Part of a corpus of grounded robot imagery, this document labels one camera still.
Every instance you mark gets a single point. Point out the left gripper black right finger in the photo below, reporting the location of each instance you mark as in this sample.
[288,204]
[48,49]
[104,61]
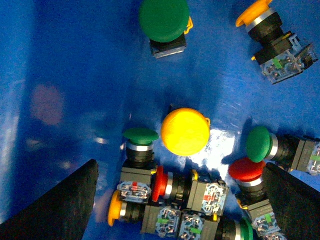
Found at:
[295,204]

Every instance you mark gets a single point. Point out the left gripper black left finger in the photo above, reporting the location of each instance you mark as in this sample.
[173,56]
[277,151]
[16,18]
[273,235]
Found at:
[62,213]

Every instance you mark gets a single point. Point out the yellow mushroom push button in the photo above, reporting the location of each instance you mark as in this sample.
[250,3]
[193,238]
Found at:
[184,131]

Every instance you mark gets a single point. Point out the green button bin right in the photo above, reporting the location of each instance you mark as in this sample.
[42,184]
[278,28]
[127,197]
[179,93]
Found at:
[291,152]

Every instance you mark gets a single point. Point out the red button bin right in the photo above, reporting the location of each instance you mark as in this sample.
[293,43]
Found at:
[253,198]

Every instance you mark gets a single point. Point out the green button with black block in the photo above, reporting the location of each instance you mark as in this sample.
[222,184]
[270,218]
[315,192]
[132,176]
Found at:
[135,184]

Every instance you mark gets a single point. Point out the red button lying sideways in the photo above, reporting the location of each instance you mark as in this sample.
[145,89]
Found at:
[197,192]

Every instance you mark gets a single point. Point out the orange button bottom left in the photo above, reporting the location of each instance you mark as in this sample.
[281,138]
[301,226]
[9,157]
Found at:
[157,219]

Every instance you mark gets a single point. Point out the green button bottom edge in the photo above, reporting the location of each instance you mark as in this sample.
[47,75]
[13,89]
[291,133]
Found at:
[197,226]

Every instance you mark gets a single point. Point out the left blue plastic bin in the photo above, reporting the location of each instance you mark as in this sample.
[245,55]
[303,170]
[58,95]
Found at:
[74,74]

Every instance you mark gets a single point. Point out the orange button bin centre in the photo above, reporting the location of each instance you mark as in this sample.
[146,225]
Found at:
[283,54]

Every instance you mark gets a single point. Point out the green button far left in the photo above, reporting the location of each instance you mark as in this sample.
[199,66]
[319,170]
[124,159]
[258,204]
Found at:
[166,23]

